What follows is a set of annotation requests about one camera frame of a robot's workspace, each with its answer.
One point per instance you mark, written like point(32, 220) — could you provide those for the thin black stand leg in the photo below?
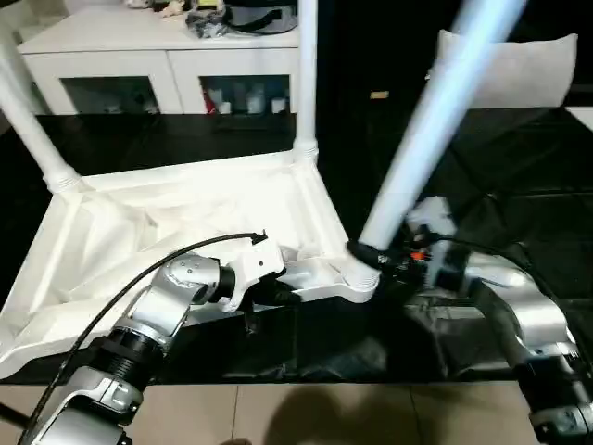
point(11, 412)

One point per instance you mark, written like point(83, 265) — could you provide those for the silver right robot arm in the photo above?
point(523, 301)

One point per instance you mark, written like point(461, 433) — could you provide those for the white flat board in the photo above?
point(581, 113)

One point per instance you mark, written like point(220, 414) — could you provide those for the black box with yellow label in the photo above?
point(370, 46)

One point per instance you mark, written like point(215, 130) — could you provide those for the yellow small box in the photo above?
point(207, 3)

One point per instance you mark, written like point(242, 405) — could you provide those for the pale small toy figure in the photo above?
point(175, 7)

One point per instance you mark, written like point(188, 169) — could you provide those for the grey cushion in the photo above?
point(523, 74)

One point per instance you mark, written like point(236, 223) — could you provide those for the black work mat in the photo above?
point(509, 162)

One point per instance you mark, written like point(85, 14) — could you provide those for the white plastic table leg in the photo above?
point(307, 69)
point(440, 116)
point(32, 130)

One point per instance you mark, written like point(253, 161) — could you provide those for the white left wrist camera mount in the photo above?
point(255, 264)

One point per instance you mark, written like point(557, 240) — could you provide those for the white plastic table top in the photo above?
point(139, 222)

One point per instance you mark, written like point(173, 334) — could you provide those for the white cabinet with glass doors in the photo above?
point(139, 55)

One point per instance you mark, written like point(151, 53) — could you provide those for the dark tangled small object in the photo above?
point(206, 25)

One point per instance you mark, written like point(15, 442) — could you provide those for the grey rounded device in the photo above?
point(264, 18)

